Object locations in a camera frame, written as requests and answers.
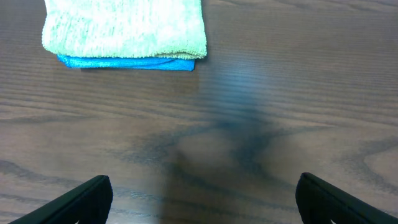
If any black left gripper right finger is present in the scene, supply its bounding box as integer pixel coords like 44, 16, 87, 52
295, 172, 397, 224

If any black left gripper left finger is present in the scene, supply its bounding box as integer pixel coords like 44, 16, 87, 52
10, 175, 113, 224

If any folded green cloth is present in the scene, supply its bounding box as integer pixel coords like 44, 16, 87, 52
41, 0, 208, 60

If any folded blue cloth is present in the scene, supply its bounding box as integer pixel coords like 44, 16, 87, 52
57, 55, 195, 72

